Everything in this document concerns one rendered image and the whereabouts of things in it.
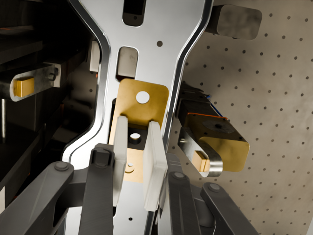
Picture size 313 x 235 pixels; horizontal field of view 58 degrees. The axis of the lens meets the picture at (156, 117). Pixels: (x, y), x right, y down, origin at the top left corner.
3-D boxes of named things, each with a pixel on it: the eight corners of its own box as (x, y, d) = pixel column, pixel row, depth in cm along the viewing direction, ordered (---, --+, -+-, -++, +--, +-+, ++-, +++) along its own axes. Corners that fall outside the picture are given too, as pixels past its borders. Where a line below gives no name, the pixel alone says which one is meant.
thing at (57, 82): (86, 61, 74) (59, 88, 47) (75, 59, 74) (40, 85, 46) (88, 46, 73) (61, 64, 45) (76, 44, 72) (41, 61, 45)
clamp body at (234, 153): (207, 112, 82) (257, 176, 49) (167, 107, 80) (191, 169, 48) (213, 90, 80) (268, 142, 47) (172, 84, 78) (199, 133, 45)
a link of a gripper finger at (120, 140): (118, 208, 16) (104, 206, 16) (120, 151, 22) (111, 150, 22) (127, 160, 15) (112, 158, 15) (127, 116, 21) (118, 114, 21)
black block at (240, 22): (220, 34, 75) (271, 45, 47) (184, 28, 73) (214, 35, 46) (225, 14, 73) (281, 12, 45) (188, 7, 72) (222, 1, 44)
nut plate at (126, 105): (148, 182, 24) (148, 190, 23) (103, 175, 23) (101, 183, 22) (170, 86, 21) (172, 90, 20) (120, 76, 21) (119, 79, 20)
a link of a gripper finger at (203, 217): (167, 196, 14) (226, 205, 14) (160, 150, 18) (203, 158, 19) (161, 221, 14) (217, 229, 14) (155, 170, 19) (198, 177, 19)
